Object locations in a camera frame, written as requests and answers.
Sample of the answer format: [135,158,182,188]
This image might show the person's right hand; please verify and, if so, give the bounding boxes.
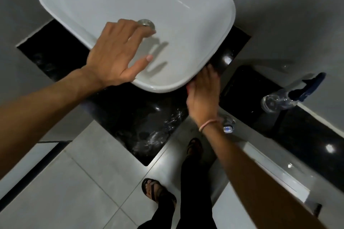
[186,64,222,128]

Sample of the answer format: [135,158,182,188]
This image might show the person's left hand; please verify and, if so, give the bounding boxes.
[82,19,157,88]

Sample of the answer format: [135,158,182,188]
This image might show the person's right forearm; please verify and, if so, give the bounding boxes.
[199,122,328,229]

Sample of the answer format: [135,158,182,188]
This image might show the person's left forearm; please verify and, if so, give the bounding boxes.
[0,66,106,181]

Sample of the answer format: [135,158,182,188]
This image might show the pink wrist band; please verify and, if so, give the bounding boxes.
[199,119,224,133]

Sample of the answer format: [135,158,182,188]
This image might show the metal basin drain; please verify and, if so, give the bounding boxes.
[137,18,156,30]

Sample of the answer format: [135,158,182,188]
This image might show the chrome tap with blue mark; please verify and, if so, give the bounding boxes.
[218,115,237,134]

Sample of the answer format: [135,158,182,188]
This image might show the person's right black sandal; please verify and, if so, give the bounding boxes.
[186,138,204,160]

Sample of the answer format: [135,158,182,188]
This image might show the person's black sandal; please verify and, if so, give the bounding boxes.
[186,138,204,160]
[141,178,177,208]

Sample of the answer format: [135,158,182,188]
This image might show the clear spray bottle blue trigger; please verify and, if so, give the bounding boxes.
[261,72,327,114]

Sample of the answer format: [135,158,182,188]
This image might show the person's right leg black trousers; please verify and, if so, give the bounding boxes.
[178,154,216,229]

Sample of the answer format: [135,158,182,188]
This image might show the person's leg black trousers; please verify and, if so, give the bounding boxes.
[178,154,216,229]
[137,197,178,229]

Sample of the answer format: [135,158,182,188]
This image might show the person's left black sandal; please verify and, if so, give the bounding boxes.
[141,178,177,208]

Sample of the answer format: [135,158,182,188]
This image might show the person's left leg black trousers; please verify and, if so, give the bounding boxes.
[137,197,178,229]

